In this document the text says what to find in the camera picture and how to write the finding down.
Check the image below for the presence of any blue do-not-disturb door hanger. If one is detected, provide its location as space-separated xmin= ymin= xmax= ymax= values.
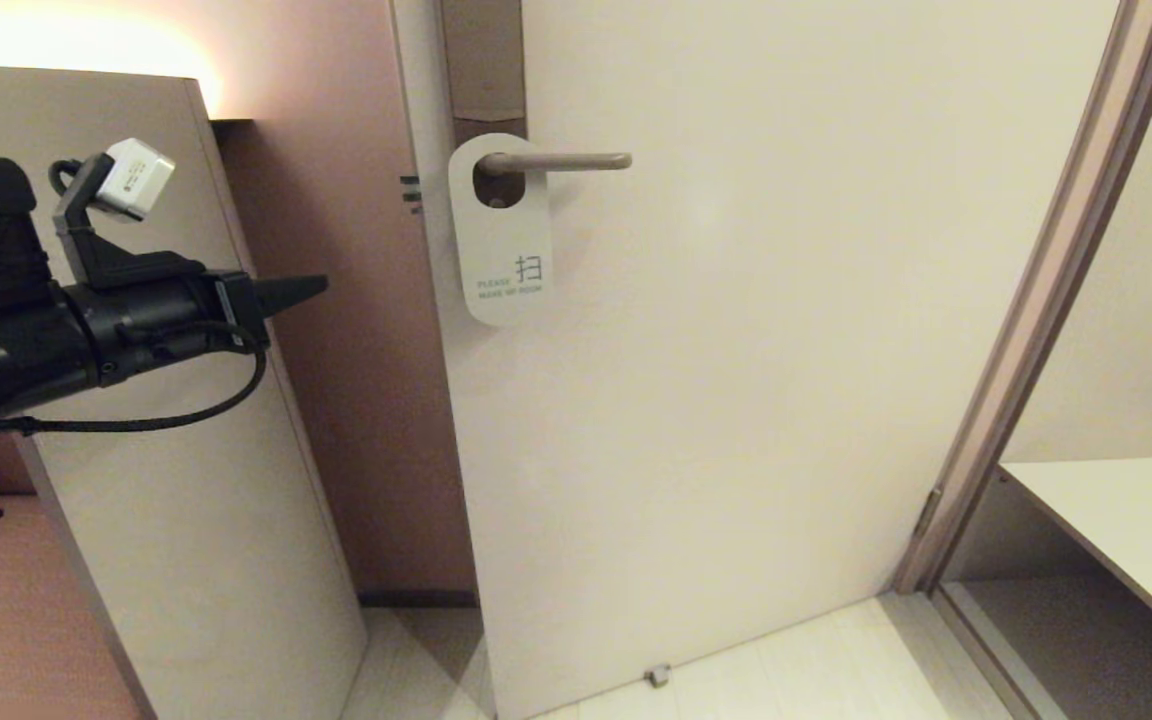
xmin=448 ymin=133 xmax=550 ymax=328

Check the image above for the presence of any metal lock plate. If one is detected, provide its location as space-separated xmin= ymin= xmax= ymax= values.
xmin=439 ymin=0 xmax=527 ymax=143

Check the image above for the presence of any white door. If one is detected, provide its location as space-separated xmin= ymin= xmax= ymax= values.
xmin=391 ymin=0 xmax=1122 ymax=720

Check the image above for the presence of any beige upright panel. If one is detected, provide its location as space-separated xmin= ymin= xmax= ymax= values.
xmin=0 ymin=66 xmax=369 ymax=720

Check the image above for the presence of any dark skirting board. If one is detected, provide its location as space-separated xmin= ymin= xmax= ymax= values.
xmin=360 ymin=589 xmax=480 ymax=609

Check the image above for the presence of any white shelf board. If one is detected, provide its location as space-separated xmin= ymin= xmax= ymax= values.
xmin=998 ymin=455 xmax=1152 ymax=669

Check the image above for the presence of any black camera bracket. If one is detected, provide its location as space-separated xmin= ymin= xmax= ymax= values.
xmin=49 ymin=155 xmax=209 ymax=293

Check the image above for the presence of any black braided cable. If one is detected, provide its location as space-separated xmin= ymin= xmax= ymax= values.
xmin=0 ymin=320 xmax=269 ymax=435

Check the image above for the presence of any metal door handle lever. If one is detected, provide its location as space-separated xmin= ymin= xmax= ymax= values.
xmin=481 ymin=152 xmax=633 ymax=179

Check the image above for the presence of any beige door frame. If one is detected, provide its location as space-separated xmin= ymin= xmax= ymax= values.
xmin=891 ymin=0 xmax=1152 ymax=599

